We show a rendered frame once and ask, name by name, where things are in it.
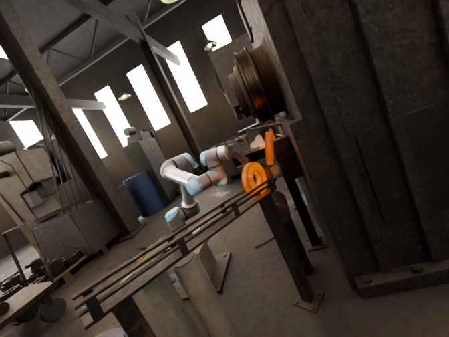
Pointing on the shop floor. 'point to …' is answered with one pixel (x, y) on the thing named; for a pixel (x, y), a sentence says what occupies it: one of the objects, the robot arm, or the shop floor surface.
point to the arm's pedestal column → (213, 269)
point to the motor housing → (292, 231)
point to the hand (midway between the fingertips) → (268, 144)
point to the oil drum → (144, 194)
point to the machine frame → (367, 129)
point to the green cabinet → (149, 152)
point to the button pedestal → (168, 303)
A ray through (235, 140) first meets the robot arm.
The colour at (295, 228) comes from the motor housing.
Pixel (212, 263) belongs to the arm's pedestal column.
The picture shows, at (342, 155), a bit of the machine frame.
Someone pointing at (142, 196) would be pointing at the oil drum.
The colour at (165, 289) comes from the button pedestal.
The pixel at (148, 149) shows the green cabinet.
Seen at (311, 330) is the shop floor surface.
